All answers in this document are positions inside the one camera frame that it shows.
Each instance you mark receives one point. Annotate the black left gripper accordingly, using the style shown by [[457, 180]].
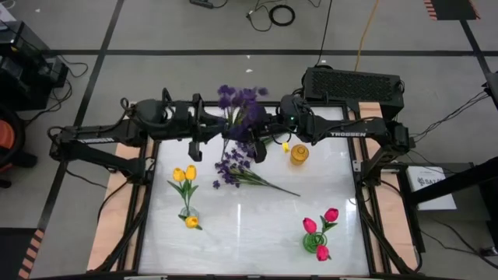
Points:
[[182, 120]]

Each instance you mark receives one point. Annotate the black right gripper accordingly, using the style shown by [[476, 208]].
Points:
[[275, 124]]

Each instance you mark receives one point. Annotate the yellow artificial tulip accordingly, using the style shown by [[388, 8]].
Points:
[[190, 172], [178, 174], [191, 222]]

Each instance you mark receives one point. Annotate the pink artificial tulip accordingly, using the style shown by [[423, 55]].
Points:
[[322, 253], [309, 225], [332, 215]]

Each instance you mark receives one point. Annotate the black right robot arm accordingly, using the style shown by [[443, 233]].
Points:
[[350, 130]]

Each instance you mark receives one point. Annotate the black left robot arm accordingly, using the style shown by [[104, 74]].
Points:
[[97, 134]]

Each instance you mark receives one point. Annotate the amber glass vase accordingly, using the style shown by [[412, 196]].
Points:
[[299, 155]]

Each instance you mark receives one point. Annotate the clear glass vase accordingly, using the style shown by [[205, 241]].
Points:
[[183, 213]]

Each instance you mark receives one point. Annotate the yellow tape band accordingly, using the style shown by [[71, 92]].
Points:
[[286, 147]]

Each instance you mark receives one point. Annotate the small loose purple blossom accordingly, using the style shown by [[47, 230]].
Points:
[[216, 184]]

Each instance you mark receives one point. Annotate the black perforated computer case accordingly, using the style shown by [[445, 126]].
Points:
[[350, 85]]

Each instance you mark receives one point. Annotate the black power strip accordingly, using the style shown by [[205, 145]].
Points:
[[200, 3]]

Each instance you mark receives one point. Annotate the light wooden board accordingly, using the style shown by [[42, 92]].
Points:
[[395, 202], [102, 241]]

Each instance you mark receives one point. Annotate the black equipment cart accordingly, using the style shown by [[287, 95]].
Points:
[[23, 78]]

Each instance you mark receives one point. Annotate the orange and black bin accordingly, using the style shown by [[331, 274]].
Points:
[[5, 134]]

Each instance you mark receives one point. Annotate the black mat with striped edge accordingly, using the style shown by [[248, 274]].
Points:
[[11, 253], [451, 8]]

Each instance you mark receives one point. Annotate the black power adapter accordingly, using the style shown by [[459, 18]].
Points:
[[489, 250]]

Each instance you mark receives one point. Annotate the black aluminium table frame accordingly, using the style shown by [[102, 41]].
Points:
[[338, 103]]

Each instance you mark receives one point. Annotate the silver metal bracket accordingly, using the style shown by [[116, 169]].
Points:
[[356, 166]]

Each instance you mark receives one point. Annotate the black diagonal frame brace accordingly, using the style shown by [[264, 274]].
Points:
[[124, 241], [383, 237]]

